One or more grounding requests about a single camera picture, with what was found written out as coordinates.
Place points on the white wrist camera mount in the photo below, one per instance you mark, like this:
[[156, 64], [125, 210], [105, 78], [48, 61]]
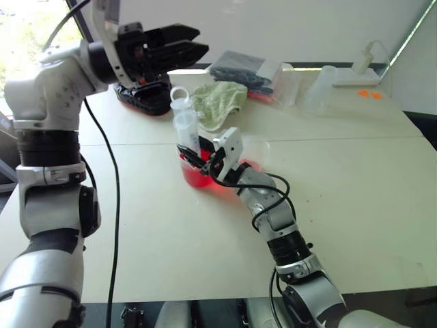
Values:
[[229, 150], [110, 48]]

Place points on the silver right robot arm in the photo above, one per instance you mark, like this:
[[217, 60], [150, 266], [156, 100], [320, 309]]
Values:
[[263, 198]]

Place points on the orange sticker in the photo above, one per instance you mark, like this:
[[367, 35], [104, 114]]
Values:
[[363, 93]]

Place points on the clear plastic measuring beaker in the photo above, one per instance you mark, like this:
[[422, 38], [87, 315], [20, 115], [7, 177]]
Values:
[[319, 92]]

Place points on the grey rounded shape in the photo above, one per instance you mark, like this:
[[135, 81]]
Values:
[[174, 316]]

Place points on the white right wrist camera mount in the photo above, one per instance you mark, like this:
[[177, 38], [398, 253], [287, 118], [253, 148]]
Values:
[[229, 150]]

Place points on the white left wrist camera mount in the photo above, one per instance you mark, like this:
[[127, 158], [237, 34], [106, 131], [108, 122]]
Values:
[[110, 48]]

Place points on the black plastic tray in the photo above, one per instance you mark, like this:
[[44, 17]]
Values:
[[150, 99]]

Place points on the slanted metal frame bar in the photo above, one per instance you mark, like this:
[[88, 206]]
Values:
[[409, 34]]

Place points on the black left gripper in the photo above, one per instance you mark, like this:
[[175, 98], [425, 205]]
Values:
[[131, 51]]

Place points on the black furniture beside table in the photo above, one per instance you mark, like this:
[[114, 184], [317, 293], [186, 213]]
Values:
[[425, 130]]

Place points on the clear bag with black items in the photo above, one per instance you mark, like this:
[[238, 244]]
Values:
[[240, 68]]

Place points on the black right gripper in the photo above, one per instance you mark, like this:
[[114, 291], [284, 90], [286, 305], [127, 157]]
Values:
[[210, 164]]

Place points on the green towel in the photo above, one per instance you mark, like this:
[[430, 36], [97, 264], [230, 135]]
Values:
[[218, 102]]

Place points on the clear cup of red liquid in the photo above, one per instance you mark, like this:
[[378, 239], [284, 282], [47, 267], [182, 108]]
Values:
[[196, 178]]

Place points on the small black object under table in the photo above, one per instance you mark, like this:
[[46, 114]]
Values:
[[132, 317]]

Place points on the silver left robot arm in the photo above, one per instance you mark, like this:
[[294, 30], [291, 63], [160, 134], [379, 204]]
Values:
[[44, 95]]

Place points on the clear nearly empty plastic cup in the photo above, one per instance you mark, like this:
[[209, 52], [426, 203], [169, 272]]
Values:
[[256, 146]]

